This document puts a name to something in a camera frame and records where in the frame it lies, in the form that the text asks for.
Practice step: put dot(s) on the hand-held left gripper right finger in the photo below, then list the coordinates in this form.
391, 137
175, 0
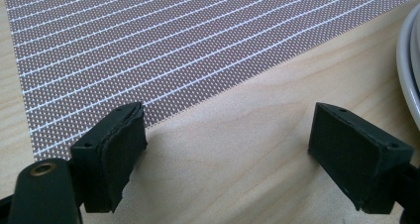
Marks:
353, 158

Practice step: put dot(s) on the large white plate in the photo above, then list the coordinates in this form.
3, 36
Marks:
405, 68

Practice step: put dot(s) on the striped woven placemat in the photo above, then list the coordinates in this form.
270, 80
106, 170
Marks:
158, 52

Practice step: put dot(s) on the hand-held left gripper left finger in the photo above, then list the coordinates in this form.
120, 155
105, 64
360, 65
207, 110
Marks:
109, 158

